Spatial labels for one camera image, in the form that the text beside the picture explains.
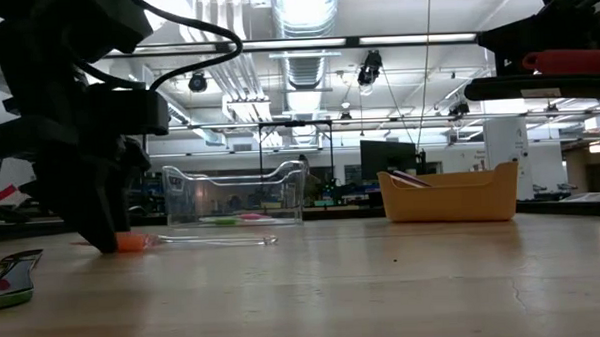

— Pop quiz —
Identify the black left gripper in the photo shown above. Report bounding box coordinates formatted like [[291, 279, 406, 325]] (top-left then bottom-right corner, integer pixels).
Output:
[[0, 112, 154, 259]]

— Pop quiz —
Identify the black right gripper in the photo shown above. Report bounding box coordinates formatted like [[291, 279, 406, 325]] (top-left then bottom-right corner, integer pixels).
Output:
[[476, 0, 600, 78]]

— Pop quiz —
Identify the red spoon with metal handle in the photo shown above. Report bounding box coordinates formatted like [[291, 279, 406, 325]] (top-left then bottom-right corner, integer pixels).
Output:
[[521, 47, 600, 77]]

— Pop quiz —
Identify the orange mini spatula clear handle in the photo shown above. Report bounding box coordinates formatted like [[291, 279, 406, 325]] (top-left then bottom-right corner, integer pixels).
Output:
[[114, 226, 280, 255]]

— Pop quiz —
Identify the black slotted-handle utensil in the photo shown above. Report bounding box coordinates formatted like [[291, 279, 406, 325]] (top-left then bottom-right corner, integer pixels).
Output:
[[463, 71, 600, 104]]

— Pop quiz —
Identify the metal spoon green inside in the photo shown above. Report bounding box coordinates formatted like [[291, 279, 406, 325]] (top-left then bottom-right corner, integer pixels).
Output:
[[0, 249, 46, 310]]

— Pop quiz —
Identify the pink mini spatula clear handle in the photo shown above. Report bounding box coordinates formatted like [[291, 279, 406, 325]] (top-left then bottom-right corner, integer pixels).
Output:
[[236, 211, 274, 222]]

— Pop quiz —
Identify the iridescent purple cutlery piece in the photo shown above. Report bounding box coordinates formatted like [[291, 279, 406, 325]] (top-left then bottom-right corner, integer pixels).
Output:
[[393, 167, 433, 189]]

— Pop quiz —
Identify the iridescent purple spoon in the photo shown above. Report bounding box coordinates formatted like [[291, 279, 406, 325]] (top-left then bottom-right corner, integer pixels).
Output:
[[387, 171, 417, 189]]

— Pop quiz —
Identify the clear plastic bin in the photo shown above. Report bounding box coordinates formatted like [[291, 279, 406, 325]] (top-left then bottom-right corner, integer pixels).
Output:
[[162, 159, 312, 230]]

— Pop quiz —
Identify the white square pillar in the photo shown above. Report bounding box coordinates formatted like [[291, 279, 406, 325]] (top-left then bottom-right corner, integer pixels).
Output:
[[481, 115, 534, 203]]

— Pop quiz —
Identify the black ceiling spotlight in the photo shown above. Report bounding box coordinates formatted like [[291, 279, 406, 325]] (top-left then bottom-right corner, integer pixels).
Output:
[[447, 99, 472, 119], [187, 70, 209, 94], [355, 49, 384, 87]]

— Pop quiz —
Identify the grey flat tray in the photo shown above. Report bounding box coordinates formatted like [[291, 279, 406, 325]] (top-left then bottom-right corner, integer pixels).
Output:
[[560, 191, 600, 204]]

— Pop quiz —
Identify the yellow plastic bin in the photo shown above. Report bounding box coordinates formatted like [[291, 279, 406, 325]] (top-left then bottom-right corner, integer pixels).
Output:
[[377, 160, 522, 226]]

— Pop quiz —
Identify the person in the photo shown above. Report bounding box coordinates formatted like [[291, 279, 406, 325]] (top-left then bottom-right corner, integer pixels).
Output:
[[297, 153, 328, 203]]

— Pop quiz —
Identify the black computer monitor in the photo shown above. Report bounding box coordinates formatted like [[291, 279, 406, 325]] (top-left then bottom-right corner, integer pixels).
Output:
[[359, 137, 418, 182]]

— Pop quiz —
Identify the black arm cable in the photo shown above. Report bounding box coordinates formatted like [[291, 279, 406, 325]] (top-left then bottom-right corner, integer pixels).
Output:
[[73, 0, 246, 95]]

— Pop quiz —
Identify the black background rack frame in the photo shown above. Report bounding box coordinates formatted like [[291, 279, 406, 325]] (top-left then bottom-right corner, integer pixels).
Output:
[[167, 117, 337, 214]]

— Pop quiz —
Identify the black overhead frame bar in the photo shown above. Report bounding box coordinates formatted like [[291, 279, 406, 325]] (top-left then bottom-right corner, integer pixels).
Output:
[[105, 30, 482, 58]]

